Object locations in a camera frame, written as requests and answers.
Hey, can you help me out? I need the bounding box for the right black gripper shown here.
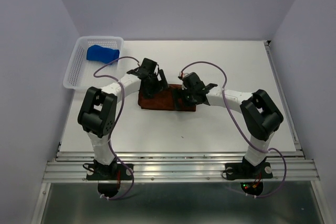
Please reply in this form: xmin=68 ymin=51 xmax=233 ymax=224
xmin=171 ymin=86 xmax=197 ymax=111

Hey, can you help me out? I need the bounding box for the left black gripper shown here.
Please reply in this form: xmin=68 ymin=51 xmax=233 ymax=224
xmin=141 ymin=69 xmax=169 ymax=99

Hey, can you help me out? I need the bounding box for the brown towel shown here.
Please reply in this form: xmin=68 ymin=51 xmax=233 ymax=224
xmin=138 ymin=84 xmax=196 ymax=112

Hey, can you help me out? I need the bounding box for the blue towel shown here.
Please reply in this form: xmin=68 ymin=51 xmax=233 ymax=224
xmin=86 ymin=45 xmax=120 ymax=65

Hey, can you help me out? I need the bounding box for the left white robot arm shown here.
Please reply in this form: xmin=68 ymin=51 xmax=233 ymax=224
xmin=78 ymin=58 xmax=169 ymax=179

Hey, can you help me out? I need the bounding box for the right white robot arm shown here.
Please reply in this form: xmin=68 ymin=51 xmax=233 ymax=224
xmin=178 ymin=72 xmax=284 ymax=180

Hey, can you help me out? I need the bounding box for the white plastic basket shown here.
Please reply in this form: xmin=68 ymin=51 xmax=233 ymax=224
xmin=63 ymin=36 xmax=124 ymax=91

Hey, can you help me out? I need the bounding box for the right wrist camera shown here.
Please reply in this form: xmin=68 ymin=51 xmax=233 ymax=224
xmin=178 ymin=72 xmax=187 ymax=90

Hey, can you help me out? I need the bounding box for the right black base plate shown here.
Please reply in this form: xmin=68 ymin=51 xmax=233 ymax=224
xmin=222 ymin=162 xmax=273 ymax=181

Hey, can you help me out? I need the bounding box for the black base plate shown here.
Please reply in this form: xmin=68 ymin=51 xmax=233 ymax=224
xmin=222 ymin=162 xmax=273 ymax=181
xmin=83 ymin=163 xmax=133 ymax=182

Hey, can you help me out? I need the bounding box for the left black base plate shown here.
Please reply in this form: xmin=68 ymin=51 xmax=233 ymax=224
xmin=83 ymin=163 xmax=133 ymax=182

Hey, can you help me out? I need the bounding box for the aluminium rail frame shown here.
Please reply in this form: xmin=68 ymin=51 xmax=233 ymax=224
xmin=32 ymin=40 xmax=333 ymax=223

